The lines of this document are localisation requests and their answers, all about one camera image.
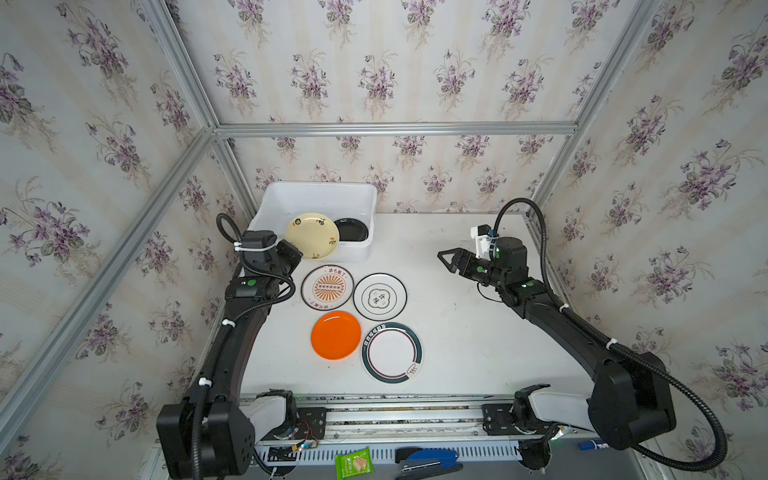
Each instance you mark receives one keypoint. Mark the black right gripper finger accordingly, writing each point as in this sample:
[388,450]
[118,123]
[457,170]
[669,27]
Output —
[451,256]
[454,265]

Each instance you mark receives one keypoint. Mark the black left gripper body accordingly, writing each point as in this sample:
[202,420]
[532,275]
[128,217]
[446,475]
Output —
[291,253]

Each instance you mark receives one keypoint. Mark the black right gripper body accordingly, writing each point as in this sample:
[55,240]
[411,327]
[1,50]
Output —
[470,264]

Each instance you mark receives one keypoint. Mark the cream plate small flowers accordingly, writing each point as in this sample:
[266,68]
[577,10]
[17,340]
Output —
[315,235]

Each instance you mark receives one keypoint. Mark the black round plate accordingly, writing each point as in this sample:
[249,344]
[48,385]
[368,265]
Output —
[351,230]

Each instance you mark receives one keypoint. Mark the orange plastic plate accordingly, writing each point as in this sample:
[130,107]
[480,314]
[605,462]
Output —
[336,335]

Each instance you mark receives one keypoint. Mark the green rimmed white plate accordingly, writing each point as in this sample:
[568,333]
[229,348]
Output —
[392,353]

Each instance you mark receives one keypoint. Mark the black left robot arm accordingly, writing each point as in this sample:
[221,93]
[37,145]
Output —
[206,434]

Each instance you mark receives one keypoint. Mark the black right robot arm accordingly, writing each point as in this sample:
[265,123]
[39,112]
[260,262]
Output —
[631,400]

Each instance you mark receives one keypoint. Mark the white plastic bin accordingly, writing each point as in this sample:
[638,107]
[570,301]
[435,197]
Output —
[283,201]

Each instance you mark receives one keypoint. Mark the white plate orange fan centre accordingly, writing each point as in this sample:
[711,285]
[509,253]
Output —
[327,288]

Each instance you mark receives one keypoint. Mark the white plate black flower outline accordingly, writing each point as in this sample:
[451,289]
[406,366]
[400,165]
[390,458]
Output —
[380,297]

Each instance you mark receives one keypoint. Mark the blue black stapler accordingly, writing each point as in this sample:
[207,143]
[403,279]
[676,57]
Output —
[420,463]

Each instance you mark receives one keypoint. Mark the blue marker pen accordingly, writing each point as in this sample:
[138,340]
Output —
[594,444]

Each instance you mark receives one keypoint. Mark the green snack packet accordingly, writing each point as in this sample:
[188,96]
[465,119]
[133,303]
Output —
[354,464]

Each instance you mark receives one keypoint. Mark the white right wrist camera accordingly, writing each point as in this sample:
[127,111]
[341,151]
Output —
[483,237]

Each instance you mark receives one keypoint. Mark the aluminium frame top bar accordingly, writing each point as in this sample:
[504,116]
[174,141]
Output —
[264,130]

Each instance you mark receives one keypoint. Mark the aluminium rail base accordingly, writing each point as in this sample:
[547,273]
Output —
[476,427]

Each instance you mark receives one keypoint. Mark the aluminium frame post left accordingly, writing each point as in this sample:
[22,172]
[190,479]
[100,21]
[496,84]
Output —
[200,106]

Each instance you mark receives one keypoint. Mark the aluminium frame post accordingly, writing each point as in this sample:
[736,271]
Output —
[618,57]
[200,106]

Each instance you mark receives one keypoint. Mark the aluminium frame post right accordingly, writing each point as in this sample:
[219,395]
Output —
[618,57]

